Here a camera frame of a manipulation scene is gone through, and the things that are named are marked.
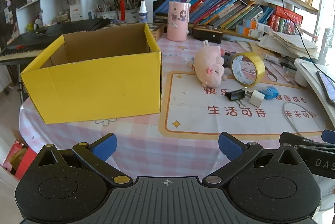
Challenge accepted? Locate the wooden chess box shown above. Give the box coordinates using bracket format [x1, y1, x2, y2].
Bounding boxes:
[149, 24, 165, 40]

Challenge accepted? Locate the red bag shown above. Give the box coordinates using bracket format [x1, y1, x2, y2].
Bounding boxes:
[3, 140, 37, 180]

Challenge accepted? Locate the red tassel ornament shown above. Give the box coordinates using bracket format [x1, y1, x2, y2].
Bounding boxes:
[119, 0, 126, 22]

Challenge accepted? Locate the pink cartoon humidifier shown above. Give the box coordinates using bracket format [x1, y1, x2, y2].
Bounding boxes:
[167, 1, 191, 41]

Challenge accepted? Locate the grey wire loop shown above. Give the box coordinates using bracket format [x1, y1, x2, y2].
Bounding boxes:
[282, 102, 325, 136]

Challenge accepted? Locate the orange and blue carton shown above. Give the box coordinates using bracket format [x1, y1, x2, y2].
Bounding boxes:
[236, 24, 265, 38]
[242, 19, 271, 32]

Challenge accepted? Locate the black electronic keyboard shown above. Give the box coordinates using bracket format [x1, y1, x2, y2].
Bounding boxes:
[0, 17, 110, 65]

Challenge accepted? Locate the white charger plug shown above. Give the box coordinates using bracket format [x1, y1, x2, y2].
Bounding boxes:
[245, 90, 266, 106]

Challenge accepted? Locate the white pen holder with pens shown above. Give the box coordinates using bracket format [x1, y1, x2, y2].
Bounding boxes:
[96, 0, 142, 23]

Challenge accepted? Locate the smartphone with dark screen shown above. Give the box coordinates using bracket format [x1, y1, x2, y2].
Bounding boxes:
[316, 70, 335, 107]

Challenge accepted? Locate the blue plastic wrapper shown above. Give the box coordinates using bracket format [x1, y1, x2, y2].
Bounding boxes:
[258, 85, 278, 99]

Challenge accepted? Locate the row of leaning books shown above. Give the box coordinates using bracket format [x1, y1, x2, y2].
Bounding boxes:
[154, 0, 275, 29]

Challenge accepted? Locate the pink plush pig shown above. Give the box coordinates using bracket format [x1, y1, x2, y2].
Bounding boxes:
[193, 40, 228, 87]

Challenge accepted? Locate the white device stand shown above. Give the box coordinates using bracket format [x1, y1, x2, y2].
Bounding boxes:
[294, 58, 335, 133]

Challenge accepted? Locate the grey blue toy car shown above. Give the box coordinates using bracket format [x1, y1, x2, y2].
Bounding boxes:
[222, 54, 237, 69]

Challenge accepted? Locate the yellow tape roll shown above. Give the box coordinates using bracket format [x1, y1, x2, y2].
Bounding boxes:
[231, 52, 266, 87]

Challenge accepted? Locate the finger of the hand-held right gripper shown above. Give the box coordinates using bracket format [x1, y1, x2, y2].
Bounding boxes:
[322, 129, 335, 144]
[280, 132, 335, 154]

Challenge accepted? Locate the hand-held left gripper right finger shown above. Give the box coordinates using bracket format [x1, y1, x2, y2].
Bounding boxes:
[204, 132, 301, 186]

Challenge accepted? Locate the red boxed book set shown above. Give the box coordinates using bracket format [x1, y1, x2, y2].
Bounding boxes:
[272, 6, 303, 31]

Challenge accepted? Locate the white spray bottle blue label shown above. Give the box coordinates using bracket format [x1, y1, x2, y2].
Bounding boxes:
[139, 0, 148, 24]

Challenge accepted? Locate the black binder clip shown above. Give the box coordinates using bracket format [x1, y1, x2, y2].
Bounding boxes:
[224, 88, 246, 108]

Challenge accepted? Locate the pile of white papers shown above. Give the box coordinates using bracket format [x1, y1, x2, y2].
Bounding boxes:
[258, 29, 320, 60]

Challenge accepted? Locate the black cable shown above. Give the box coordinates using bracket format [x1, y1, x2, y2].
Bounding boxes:
[264, 0, 335, 78]

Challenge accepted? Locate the pink checked desktop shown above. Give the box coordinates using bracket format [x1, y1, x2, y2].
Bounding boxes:
[19, 28, 335, 183]

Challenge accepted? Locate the white box with red label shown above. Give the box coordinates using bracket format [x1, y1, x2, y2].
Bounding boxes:
[69, 3, 82, 21]

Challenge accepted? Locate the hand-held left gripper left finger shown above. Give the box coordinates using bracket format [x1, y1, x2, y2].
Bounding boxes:
[37, 133, 133, 187]

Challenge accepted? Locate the yellow cardboard box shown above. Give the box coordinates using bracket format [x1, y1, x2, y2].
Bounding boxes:
[20, 23, 163, 124]

